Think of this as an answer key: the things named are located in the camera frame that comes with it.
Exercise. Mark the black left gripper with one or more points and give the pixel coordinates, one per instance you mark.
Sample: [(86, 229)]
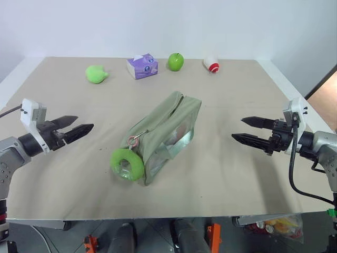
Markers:
[(52, 137)]

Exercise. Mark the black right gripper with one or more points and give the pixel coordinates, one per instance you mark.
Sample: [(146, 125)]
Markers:
[(280, 137)]

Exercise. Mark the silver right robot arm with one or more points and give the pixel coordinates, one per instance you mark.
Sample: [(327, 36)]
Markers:
[(325, 147)]

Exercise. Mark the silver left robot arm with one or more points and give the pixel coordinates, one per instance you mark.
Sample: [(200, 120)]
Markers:
[(10, 155)]

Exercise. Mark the green zippered pouch bag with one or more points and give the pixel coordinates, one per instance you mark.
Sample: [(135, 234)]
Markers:
[(163, 124)]

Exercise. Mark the green donut plush charm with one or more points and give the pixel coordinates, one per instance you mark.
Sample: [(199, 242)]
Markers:
[(116, 160)]

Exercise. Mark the green plush toy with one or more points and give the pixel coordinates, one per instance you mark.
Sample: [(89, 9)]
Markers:
[(94, 75)]

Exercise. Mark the brown board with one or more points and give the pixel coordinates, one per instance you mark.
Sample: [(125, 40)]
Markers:
[(323, 97)]

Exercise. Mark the white bottle with red cap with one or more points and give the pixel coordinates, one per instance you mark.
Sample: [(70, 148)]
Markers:
[(212, 64)]

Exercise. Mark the purple tissue box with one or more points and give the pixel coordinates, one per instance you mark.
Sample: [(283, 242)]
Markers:
[(142, 66)]

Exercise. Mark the clear bag of snacks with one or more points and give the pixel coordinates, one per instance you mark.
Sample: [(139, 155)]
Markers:
[(279, 228)]

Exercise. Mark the green apple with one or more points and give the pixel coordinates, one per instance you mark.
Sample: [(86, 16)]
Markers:
[(176, 62)]

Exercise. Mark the green plastic clip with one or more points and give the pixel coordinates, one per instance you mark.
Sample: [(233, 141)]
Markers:
[(331, 212)]

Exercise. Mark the orange clamp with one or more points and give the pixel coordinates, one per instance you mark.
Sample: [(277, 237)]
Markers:
[(214, 237), (90, 245)]

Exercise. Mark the dark rounded shape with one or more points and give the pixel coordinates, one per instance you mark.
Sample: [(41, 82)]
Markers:
[(188, 237), (122, 239)]

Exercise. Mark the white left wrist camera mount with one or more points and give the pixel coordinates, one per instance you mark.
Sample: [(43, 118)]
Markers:
[(29, 110)]

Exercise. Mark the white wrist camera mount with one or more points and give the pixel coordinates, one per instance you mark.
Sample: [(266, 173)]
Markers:
[(29, 110), (297, 105)]

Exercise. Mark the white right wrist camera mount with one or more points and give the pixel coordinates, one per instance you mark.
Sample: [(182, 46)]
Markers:
[(297, 105)]

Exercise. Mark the grey table bracket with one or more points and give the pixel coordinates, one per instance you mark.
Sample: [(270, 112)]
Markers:
[(242, 220)]

